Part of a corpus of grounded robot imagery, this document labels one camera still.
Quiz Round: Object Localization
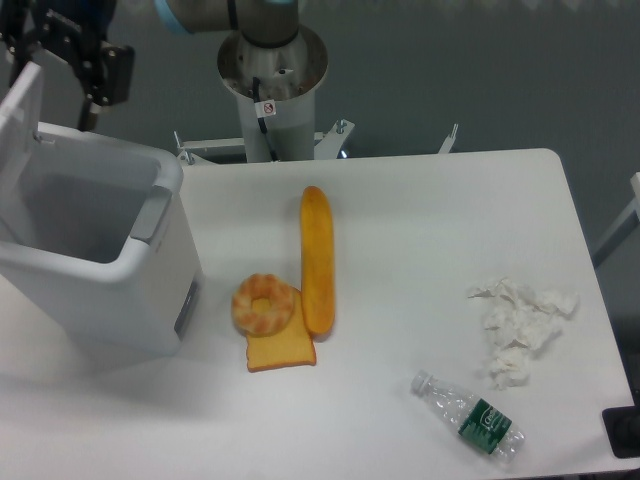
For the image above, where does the white frame at right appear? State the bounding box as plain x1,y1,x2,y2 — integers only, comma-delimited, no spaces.
591,172,639,269

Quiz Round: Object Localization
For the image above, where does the crumpled white tissue paper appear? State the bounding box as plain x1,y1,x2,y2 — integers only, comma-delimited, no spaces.
467,277,580,390

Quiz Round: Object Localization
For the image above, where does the round braided bread ring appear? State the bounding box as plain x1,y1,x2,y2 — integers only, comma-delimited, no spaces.
230,272,297,335

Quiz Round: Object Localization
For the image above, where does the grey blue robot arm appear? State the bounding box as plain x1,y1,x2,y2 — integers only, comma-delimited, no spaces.
1,1,299,131

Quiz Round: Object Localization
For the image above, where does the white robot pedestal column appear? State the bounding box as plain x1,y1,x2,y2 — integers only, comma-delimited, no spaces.
218,26,328,163

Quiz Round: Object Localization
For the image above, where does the white trash can body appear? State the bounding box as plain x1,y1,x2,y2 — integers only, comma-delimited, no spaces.
1,123,202,355

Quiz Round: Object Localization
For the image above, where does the white base bracket frame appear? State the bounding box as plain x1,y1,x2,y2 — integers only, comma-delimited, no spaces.
172,118,461,165

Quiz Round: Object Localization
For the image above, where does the black device at edge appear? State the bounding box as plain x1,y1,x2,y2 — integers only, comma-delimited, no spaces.
602,406,639,459

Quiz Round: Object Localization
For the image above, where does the long orange baguette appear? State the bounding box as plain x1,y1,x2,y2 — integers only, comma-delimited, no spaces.
300,186,336,335

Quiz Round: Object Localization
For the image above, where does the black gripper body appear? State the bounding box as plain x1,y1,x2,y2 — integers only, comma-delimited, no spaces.
1,1,116,65

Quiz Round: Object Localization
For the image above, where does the clear plastic water bottle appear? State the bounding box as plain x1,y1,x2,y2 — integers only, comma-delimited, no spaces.
411,370,525,464

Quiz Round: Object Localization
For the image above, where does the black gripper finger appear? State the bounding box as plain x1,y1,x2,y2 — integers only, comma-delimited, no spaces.
77,42,135,131
1,32,42,87

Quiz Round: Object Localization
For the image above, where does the white trash can lid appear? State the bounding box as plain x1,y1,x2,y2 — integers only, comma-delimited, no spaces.
1,62,44,203

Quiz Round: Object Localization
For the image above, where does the black cable on pedestal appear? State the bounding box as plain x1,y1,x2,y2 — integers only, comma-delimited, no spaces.
252,75,279,162

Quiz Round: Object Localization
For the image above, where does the orange toast slice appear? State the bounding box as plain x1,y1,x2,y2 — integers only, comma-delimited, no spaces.
245,287,317,373

